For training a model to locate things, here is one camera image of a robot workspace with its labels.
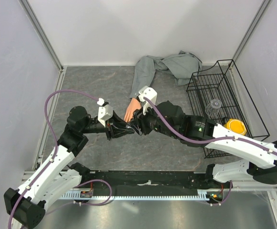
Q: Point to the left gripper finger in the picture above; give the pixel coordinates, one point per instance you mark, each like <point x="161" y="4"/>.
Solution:
<point x="117" y="132"/>
<point x="117" y="120"/>

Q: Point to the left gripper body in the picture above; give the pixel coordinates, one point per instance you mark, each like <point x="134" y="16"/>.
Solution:
<point x="108" y="127"/>

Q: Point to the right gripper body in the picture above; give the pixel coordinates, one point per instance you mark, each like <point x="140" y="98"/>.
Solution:
<point x="148" y="122"/>

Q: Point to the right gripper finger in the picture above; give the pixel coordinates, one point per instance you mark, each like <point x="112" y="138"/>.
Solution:
<point x="134" y="122"/>
<point x="137" y="129"/>

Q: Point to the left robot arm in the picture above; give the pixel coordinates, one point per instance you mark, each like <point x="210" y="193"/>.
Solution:
<point x="28" y="203"/>

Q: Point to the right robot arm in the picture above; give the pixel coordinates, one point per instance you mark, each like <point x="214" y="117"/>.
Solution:
<point x="259" y="160"/>

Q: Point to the mannequin hand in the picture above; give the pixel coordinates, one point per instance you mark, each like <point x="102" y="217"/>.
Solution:
<point x="132" y="107"/>

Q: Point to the grey shirt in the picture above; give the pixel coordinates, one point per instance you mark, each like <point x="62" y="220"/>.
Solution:
<point x="181" y="66"/>

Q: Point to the clear plastic jar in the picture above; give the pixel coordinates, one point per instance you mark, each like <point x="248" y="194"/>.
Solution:
<point x="213" y="108"/>

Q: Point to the yellow lidded container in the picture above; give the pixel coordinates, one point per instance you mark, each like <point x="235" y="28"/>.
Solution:
<point x="235" y="125"/>

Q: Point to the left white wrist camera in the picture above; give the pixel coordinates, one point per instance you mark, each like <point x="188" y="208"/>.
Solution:
<point x="105" y="111"/>

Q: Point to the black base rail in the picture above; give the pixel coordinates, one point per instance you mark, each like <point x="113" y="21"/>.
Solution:
<point x="152" y="183"/>

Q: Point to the grey slotted cable duct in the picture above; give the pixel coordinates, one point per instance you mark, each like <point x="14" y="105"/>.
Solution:
<point x="78" y="195"/>

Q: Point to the black wire rack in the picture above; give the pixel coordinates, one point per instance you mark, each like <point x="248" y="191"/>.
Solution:
<point x="224" y="82"/>

